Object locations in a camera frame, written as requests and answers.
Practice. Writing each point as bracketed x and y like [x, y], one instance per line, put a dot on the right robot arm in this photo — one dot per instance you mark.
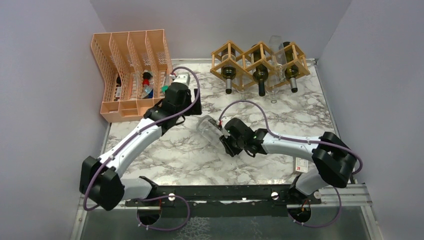
[334, 162]

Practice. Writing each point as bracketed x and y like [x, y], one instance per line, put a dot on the peach plastic file organizer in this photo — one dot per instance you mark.
[124, 53]

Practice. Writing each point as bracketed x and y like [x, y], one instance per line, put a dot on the slim clear glass bottle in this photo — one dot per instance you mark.
[272, 88]

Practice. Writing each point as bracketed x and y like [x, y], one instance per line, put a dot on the green bottle silver cap front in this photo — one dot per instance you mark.
[228, 72]

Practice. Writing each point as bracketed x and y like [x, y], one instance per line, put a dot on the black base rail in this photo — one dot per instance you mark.
[216, 201]

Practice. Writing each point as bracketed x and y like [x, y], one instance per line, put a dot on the small items in organizer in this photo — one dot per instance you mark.
[138, 89]

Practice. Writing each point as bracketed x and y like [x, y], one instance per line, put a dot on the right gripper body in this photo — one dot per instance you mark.
[241, 143]

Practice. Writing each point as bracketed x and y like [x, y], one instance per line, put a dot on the small white red box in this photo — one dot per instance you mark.
[300, 165]

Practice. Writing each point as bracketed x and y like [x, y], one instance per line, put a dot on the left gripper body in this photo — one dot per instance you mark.
[187, 102]

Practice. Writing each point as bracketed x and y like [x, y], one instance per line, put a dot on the squat clear glass bottle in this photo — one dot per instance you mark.
[207, 127]

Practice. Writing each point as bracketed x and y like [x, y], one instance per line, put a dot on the wooden lattice wine rack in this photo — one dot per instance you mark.
[245, 65]

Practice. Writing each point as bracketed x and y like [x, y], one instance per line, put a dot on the green bottle black cap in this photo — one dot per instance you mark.
[261, 74]

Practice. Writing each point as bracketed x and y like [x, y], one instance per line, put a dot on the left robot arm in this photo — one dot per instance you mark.
[100, 178]

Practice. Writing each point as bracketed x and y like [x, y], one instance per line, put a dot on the green bottle silver cap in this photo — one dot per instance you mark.
[292, 71]
[228, 72]

